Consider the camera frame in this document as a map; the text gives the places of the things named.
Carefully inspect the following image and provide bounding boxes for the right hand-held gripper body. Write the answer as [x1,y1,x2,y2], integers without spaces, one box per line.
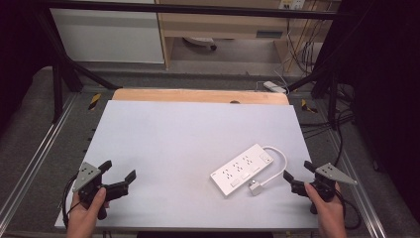
[291,162,359,215]

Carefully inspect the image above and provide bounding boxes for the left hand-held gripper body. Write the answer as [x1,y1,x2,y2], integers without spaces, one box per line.
[72,161,130,221]

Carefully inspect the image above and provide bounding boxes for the person's right hand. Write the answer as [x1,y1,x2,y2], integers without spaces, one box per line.
[303,181,349,238]

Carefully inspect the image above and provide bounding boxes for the person's left hand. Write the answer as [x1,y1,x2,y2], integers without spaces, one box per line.
[65,186,110,238]

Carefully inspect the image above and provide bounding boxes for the white power plug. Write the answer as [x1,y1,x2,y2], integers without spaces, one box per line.
[248,179,263,197]

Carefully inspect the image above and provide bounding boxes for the white power strip with sockets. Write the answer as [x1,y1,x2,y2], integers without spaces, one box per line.
[209,143,274,198]

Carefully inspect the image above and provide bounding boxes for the yellow black tape marker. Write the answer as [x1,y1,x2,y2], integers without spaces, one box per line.
[300,98,319,115]
[87,92,102,111]

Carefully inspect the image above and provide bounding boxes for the white table mat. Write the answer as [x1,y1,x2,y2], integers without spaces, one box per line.
[53,99,320,231]

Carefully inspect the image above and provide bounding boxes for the black metal stand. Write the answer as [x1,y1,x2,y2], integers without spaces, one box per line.
[31,6,123,124]
[288,3,374,131]

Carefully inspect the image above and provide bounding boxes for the small white floor power strip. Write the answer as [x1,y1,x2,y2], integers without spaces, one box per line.
[262,80,287,95]

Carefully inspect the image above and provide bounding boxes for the white cabinet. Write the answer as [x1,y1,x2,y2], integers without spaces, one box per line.
[50,0,165,64]

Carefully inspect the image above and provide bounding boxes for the white chair base with caster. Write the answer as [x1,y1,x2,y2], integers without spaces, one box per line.
[182,36,218,52]

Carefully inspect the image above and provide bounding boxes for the wooden desk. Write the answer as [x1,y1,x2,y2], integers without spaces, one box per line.
[155,0,341,71]

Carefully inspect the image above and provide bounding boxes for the white power strip cable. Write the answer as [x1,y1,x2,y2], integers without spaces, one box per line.
[259,145,288,188]

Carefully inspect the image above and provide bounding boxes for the aluminium rail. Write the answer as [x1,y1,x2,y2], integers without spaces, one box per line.
[315,98,387,238]
[0,92,80,229]

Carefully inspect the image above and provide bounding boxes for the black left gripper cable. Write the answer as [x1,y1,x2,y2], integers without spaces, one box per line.
[61,173,82,230]

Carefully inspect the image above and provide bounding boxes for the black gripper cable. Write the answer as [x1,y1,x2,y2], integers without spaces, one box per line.
[61,173,82,230]
[334,188,364,231]

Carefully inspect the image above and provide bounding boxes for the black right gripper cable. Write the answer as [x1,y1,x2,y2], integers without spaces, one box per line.
[334,188,364,231]

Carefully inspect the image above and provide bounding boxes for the black floor cables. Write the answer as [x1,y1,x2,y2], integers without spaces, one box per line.
[298,82,356,168]

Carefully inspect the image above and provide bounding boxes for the bundle of hanging cables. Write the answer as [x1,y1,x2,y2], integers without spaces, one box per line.
[284,9,326,75]

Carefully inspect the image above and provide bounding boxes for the white wall socket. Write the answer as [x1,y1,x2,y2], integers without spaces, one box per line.
[278,0,306,10]

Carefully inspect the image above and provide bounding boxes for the black metal frame bar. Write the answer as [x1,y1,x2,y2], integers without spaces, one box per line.
[43,0,345,21]

